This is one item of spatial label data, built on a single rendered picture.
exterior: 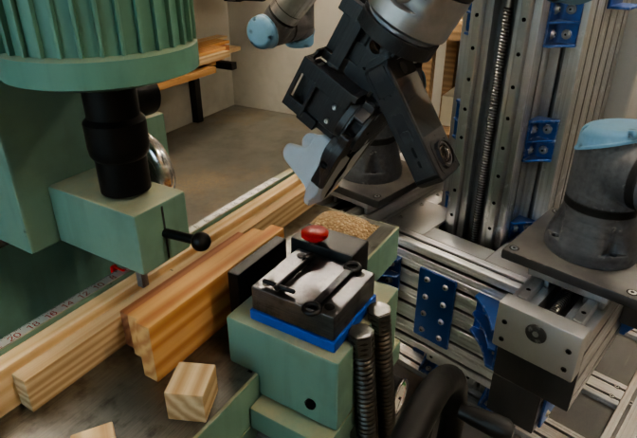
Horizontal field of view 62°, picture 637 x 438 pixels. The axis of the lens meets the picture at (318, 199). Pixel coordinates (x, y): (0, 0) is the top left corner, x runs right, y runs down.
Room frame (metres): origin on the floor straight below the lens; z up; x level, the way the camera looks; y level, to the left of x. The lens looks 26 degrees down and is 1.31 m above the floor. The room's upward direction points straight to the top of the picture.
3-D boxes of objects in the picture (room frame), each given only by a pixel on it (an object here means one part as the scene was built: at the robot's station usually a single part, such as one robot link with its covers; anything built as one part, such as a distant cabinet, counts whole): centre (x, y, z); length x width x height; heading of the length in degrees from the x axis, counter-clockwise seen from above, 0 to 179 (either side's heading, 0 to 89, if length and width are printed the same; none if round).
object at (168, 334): (0.51, 0.11, 0.94); 0.23 x 0.02 x 0.07; 149
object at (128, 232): (0.52, 0.22, 1.03); 0.14 x 0.07 x 0.09; 59
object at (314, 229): (0.50, 0.00, 1.02); 0.03 x 0.03 x 0.01
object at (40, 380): (0.63, 0.13, 0.92); 0.60 x 0.02 x 0.04; 149
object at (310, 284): (0.47, 0.00, 0.99); 0.13 x 0.11 x 0.06; 149
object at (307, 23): (1.37, 0.06, 1.12); 0.11 x 0.08 x 0.11; 151
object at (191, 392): (0.38, 0.12, 0.92); 0.04 x 0.04 x 0.03; 83
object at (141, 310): (0.54, 0.14, 0.93); 0.22 x 0.02 x 0.06; 149
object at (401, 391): (0.62, -0.11, 0.65); 0.06 x 0.04 x 0.08; 149
